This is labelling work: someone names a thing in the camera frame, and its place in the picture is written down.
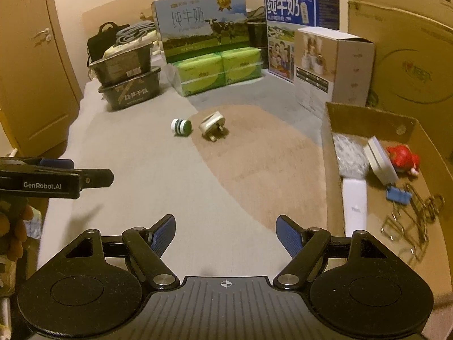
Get clear plastic box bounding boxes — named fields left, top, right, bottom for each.
left=333, top=133, right=369, bottom=180

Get blue binder clip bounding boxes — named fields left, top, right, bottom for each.
left=385, top=186, right=412, bottom=206

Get green white small jar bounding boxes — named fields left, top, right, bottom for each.
left=170, top=118, right=193, bottom=137

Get red white toy figure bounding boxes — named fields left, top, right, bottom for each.
left=386, top=144, right=421, bottom=177

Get beige plug adapter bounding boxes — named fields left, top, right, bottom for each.
left=199, top=111, right=229, bottom=142

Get person left hand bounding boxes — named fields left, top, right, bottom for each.
left=1, top=205, right=34, bottom=262

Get wooden door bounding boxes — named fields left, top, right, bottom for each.
left=1, top=0, right=82, bottom=157

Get lower black crate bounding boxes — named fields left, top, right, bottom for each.
left=98, top=66, right=161, bottom=111

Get black crate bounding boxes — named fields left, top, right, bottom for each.
left=88, top=42, right=153, bottom=87
left=98, top=66, right=161, bottom=111

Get shallow cardboard tray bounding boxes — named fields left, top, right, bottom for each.
left=319, top=101, right=453, bottom=313

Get black bag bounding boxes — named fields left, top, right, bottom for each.
left=86, top=22, right=129, bottom=66

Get upper black crate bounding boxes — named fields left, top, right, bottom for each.
left=88, top=42, right=153, bottom=87

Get green tissue pack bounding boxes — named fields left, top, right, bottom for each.
left=164, top=47, right=262, bottom=97

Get folded grey clothes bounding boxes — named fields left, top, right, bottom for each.
left=116, top=20, right=156, bottom=44

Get wooden headboard panel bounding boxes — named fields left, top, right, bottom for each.
left=81, top=0, right=242, bottom=36

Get white humidifier box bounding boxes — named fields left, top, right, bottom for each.
left=293, top=27, right=375, bottom=118

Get green pasture milk box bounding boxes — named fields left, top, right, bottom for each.
left=151, top=0, right=249, bottom=64

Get blue milk carton box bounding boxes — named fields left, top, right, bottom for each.
left=264, top=0, right=339, bottom=82

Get large brown cardboard box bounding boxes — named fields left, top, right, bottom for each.
left=348, top=0, right=452, bottom=156

